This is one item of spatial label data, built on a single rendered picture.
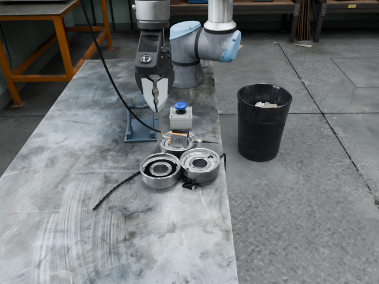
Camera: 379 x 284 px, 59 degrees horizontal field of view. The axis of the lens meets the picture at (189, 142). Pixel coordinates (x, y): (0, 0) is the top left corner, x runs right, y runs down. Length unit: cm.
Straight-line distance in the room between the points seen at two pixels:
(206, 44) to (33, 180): 72
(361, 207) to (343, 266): 44
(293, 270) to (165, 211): 103
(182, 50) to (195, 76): 12
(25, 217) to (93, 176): 19
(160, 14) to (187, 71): 58
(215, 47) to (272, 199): 107
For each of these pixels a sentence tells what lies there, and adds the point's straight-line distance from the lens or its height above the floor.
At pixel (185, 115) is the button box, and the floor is 84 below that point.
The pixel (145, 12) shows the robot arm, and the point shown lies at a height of 120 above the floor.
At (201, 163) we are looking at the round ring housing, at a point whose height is 81.
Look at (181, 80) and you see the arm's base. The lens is 132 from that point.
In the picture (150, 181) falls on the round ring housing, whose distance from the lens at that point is 83.
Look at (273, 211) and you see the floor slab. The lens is 194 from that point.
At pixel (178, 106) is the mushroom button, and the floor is 87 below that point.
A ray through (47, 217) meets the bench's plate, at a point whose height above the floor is 80.
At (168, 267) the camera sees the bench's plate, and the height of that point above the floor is 80.
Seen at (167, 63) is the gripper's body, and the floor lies 109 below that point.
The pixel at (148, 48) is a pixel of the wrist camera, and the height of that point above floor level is 114.
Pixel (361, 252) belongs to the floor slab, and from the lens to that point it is 189.
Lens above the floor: 138
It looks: 35 degrees down
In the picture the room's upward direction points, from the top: 1 degrees counter-clockwise
